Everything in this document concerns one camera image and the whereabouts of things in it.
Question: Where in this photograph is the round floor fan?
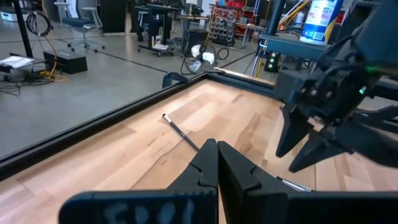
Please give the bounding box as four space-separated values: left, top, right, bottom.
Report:
180 41 219 76

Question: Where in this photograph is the grey office chair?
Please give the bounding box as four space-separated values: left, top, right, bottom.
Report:
53 1 106 54

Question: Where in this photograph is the grey frame beam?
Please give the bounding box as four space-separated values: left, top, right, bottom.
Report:
258 32 330 62

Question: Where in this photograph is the black corner clamp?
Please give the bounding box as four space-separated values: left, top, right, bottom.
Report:
162 72 190 90

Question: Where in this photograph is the tall black cabinet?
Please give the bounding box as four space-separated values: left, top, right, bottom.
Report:
99 0 127 34

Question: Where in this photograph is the coiled black cable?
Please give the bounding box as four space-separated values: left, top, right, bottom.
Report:
24 11 55 38

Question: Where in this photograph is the small white bottle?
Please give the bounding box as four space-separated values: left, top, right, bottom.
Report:
294 11 305 29

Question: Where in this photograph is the black table frame rail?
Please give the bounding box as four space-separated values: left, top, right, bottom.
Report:
0 70 398 183

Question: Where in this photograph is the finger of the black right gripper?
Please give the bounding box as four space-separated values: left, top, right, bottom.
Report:
288 124 398 174
275 103 315 159

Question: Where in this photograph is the black standing desk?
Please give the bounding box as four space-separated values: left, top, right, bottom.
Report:
11 0 34 58

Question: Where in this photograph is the red parts rack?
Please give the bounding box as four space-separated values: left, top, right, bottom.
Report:
208 0 247 47

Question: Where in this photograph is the white paper tray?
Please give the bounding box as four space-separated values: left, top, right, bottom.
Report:
0 55 36 70

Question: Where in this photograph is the blue and white container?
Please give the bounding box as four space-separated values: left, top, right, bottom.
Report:
298 0 345 46

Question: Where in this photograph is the black camera stand pole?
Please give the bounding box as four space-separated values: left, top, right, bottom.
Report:
266 0 287 35

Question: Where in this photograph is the black cable loop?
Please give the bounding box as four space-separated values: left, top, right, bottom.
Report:
216 47 230 61

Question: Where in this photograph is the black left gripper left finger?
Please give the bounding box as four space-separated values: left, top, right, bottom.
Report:
58 138 219 224

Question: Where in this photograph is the black wheeled desk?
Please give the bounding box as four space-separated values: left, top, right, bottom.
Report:
134 2 175 58

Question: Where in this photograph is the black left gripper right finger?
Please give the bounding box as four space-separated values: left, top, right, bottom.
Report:
217 140 398 224

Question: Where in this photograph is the black computer tower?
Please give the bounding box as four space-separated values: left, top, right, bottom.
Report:
185 28 210 58

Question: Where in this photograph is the yellow cable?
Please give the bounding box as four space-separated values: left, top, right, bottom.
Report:
39 60 68 83

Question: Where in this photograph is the black box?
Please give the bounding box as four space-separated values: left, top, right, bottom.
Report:
43 49 89 75

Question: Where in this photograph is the yellow hose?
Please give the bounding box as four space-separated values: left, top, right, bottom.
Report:
278 0 312 30

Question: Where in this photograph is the small grey table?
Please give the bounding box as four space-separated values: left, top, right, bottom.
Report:
238 23 266 50

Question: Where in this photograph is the dark pen with silver end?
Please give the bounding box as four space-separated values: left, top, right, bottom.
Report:
274 175 313 193
161 113 200 152

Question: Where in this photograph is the black power strip with lights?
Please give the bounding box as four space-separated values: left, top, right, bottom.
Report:
263 50 280 73

